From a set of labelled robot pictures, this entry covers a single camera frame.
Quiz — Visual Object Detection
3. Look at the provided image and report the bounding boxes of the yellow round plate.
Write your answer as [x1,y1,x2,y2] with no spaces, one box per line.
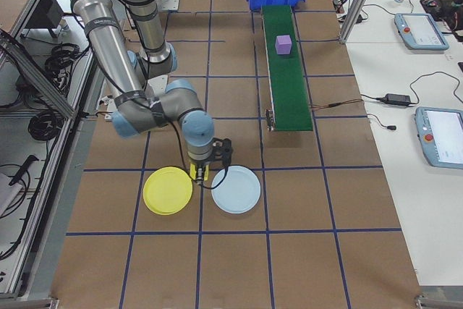
[143,166,194,216]

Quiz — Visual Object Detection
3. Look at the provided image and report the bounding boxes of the green belt conveyor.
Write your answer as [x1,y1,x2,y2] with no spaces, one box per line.
[260,4,315,135]

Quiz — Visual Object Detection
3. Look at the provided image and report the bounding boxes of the light blue round plate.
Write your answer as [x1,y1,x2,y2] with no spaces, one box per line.
[211,164,262,215]

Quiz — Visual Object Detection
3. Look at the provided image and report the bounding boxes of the aluminium profile post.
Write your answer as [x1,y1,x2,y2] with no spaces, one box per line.
[338,0,385,45]

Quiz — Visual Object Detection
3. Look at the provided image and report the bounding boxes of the black box device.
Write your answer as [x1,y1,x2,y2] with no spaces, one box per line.
[23,0,66,38]

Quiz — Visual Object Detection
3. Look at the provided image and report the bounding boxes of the red black conveyor wire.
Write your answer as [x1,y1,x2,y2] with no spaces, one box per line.
[310,98,364,110]

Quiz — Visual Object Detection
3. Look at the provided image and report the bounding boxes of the blue grey teach pendant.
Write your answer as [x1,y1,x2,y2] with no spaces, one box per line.
[413,106,463,170]
[393,12,451,51]

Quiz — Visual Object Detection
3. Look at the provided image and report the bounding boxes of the V-shaped metal bar frame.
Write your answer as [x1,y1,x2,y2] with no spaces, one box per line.
[0,0,109,301]

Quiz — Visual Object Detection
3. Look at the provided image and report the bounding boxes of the black cable coil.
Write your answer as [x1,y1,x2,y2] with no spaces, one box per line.
[45,43,90,82]
[28,109,64,143]

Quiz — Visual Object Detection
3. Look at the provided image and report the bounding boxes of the purple foam block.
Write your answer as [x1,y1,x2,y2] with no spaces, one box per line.
[275,35,293,56]

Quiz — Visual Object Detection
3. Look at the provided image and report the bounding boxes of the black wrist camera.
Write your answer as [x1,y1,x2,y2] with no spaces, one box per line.
[212,137,235,166]

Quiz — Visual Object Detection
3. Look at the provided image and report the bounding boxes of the black cable with plug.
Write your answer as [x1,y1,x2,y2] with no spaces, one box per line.
[367,113,398,132]

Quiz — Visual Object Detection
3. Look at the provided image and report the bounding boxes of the dark patterned fabric item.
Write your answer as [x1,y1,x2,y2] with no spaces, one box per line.
[430,0,463,37]

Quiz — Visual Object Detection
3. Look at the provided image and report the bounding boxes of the black handle tool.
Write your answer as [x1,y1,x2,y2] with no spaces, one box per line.
[9,155,39,185]

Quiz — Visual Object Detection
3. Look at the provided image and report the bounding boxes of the white desk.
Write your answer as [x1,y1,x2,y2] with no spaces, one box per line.
[320,0,463,288]

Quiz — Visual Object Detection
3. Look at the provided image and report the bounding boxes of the black power adapter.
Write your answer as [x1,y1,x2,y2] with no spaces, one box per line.
[386,93,412,105]

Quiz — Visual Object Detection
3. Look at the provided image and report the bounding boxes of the aluminium corner bar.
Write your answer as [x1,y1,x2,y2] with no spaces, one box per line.
[0,292,59,309]
[415,285,463,309]

